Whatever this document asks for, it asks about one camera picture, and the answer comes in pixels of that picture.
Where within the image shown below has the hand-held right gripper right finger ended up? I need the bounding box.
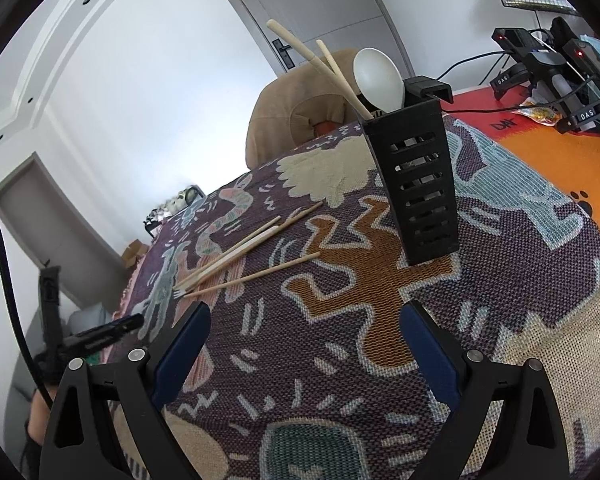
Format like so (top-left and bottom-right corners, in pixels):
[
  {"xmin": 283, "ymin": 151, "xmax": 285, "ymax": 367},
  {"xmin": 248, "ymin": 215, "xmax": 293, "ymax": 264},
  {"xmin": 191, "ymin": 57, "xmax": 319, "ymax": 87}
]
[{"xmin": 400, "ymin": 300, "xmax": 572, "ymax": 480}]

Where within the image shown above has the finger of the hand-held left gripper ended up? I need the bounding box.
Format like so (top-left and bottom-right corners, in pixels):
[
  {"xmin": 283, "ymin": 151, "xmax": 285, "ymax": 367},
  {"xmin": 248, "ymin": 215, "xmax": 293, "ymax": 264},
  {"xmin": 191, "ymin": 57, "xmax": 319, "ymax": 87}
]
[{"xmin": 72, "ymin": 313, "xmax": 146, "ymax": 353}]

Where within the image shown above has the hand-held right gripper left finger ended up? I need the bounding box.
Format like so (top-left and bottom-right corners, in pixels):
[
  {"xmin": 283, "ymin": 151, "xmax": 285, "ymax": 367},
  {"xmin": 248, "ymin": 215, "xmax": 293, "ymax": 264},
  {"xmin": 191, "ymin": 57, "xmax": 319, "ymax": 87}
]
[{"xmin": 39, "ymin": 301, "xmax": 212, "ymax": 480}]

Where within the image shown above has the pale wooden fork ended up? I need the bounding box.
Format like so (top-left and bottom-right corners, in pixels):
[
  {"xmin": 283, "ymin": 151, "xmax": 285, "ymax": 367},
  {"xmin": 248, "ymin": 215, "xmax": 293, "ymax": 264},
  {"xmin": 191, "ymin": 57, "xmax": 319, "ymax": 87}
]
[{"xmin": 172, "ymin": 226, "xmax": 280, "ymax": 297}]

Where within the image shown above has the wooden chopstick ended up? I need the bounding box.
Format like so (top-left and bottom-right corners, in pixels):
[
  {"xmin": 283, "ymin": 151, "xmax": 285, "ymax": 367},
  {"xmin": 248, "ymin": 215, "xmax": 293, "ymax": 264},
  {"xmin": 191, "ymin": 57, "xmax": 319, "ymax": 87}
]
[
  {"xmin": 266, "ymin": 19, "xmax": 373, "ymax": 121},
  {"xmin": 200, "ymin": 216, "xmax": 282, "ymax": 273},
  {"xmin": 182, "ymin": 252, "xmax": 321, "ymax": 297},
  {"xmin": 220, "ymin": 202, "xmax": 324, "ymax": 261},
  {"xmin": 316, "ymin": 39, "xmax": 368, "ymax": 111}
]

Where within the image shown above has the black slotted utensil holder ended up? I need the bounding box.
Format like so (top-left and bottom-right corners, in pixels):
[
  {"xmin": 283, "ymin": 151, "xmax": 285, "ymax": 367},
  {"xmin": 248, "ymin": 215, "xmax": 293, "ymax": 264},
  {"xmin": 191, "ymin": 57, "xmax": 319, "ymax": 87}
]
[{"xmin": 362, "ymin": 97, "xmax": 461, "ymax": 267}]

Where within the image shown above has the white plastic spoon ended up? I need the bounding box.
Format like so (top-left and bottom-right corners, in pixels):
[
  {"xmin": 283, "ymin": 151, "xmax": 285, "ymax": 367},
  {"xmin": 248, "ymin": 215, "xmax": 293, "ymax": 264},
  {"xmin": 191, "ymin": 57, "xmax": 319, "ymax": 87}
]
[{"xmin": 352, "ymin": 47, "xmax": 406, "ymax": 111}]

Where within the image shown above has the person's left forearm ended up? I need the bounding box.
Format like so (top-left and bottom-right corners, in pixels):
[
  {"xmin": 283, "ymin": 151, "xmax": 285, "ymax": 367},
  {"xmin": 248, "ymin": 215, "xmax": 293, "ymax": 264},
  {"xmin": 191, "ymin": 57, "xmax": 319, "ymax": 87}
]
[{"xmin": 24, "ymin": 392, "xmax": 56, "ymax": 480}]

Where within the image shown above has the grey upholstered seat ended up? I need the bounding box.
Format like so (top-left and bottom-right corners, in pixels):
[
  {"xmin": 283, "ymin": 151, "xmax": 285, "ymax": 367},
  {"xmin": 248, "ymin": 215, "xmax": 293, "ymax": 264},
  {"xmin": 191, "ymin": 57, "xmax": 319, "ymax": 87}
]
[{"xmin": 65, "ymin": 307, "xmax": 112, "ymax": 335}]

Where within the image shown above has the printed woven blanket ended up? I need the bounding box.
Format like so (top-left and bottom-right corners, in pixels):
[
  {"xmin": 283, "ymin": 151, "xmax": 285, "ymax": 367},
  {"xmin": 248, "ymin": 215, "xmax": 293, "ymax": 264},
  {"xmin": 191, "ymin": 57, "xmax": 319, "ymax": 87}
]
[{"xmin": 100, "ymin": 110, "xmax": 600, "ymax": 480}]

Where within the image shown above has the cardboard box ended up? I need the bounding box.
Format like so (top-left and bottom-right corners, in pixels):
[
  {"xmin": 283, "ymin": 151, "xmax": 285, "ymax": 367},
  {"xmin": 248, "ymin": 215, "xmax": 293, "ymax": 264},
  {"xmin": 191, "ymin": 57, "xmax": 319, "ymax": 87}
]
[{"xmin": 122, "ymin": 242, "xmax": 148, "ymax": 268}]

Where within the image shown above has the grey closet door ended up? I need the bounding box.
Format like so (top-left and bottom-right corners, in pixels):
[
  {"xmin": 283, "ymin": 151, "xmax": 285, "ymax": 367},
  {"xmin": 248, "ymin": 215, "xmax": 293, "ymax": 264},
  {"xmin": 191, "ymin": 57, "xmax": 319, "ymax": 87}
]
[{"xmin": 0, "ymin": 155, "xmax": 118, "ymax": 306}]

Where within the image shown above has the black shoe rack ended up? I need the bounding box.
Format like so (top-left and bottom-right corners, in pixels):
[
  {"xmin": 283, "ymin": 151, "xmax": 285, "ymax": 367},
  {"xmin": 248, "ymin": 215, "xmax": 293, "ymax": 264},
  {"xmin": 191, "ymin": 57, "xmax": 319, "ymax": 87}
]
[{"xmin": 145, "ymin": 185, "xmax": 206, "ymax": 236}]

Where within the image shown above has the row of shoes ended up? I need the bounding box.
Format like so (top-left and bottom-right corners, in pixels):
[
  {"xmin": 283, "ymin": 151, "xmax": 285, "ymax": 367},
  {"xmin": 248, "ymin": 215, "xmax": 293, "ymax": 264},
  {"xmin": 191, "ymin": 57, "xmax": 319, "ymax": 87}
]
[{"xmin": 147, "ymin": 186, "xmax": 205, "ymax": 226}]

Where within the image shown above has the orange red desk mat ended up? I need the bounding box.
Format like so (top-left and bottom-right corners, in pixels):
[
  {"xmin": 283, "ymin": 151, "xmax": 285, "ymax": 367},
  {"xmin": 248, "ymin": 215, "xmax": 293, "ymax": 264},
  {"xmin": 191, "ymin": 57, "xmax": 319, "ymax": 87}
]
[{"xmin": 450, "ymin": 85, "xmax": 600, "ymax": 246}]

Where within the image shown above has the tan beanbag chair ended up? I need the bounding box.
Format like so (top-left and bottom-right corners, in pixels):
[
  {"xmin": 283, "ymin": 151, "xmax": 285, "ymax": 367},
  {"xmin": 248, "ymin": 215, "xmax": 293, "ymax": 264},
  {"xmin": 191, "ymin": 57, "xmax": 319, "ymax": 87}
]
[{"xmin": 245, "ymin": 49, "xmax": 381, "ymax": 168}]

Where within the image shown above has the yellow snack packet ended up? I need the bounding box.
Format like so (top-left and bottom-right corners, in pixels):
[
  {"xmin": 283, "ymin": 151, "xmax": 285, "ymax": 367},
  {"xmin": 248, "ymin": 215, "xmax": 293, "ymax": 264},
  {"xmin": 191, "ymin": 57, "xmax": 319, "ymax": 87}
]
[{"xmin": 517, "ymin": 102, "xmax": 563, "ymax": 126}]

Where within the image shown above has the black idle gripper device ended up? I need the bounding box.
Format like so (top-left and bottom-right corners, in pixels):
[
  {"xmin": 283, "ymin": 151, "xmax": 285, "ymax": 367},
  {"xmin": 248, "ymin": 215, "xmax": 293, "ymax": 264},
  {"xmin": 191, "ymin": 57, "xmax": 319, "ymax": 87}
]
[
  {"xmin": 550, "ymin": 17, "xmax": 600, "ymax": 136},
  {"xmin": 491, "ymin": 26, "xmax": 556, "ymax": 101}
]

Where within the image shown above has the light blue packet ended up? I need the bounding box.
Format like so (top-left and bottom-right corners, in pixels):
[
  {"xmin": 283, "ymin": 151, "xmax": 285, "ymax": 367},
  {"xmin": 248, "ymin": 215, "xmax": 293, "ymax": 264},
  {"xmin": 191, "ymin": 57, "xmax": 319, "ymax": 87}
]
[{"xmin": 580, "ymin": 35, "xmax": 600, "ymax": 68}]

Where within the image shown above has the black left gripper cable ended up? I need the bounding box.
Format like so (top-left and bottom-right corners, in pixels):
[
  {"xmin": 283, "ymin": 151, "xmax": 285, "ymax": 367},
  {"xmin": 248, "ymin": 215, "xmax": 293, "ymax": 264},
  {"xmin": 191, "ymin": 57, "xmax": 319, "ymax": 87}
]
[{"xmin": 0, "ymin": 195, "xmax": 56, "ymax": 406}]

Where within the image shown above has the black power cable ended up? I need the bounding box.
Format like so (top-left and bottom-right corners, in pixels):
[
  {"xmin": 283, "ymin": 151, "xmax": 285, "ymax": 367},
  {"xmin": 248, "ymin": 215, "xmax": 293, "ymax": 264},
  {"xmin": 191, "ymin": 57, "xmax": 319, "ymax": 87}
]
[{"xmin": 432, "ymin": 50, "xmax": 511, "ymax": 92}]

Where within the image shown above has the black door handle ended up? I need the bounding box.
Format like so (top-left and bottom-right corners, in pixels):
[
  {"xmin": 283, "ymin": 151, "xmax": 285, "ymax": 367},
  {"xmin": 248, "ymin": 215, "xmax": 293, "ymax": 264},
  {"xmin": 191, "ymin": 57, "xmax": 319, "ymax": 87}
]
[{"xmin": 275, "ymin": 39, "xmax": 297, "ymax": 68}]

